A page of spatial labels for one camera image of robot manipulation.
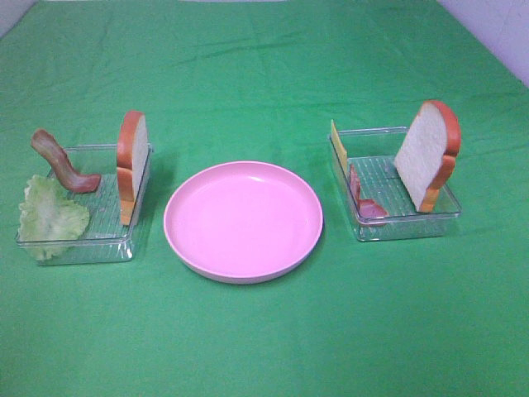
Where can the toy bacon strip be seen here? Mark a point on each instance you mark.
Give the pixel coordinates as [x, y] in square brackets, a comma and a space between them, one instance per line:
[368, 208]
[47, 146]

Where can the left clear plastic tray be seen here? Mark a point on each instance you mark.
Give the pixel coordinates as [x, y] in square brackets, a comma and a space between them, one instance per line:
[104, 239]

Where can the right clear plastic tray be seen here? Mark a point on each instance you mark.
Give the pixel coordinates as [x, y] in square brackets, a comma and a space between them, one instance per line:
[371, 151]

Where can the yellow toy cheese slice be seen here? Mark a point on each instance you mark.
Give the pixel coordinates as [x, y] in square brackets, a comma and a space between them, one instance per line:
[340, 150]

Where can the clear plastic tray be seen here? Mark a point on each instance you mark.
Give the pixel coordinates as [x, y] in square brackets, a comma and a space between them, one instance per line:
[371, 151]
[104, 239]

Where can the green tablecloth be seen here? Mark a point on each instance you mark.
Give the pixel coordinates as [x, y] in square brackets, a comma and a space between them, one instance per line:
[264, 80]

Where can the pink round plate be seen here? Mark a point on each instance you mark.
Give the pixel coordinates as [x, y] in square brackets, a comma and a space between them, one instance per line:
[243, 222]

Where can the green toy lettuce leaf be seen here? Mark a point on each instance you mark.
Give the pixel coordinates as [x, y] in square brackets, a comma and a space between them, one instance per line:
[46, 214]

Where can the toy bread slice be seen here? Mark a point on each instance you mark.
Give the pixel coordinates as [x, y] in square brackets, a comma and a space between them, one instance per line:
[426, 158]
[132, 152]

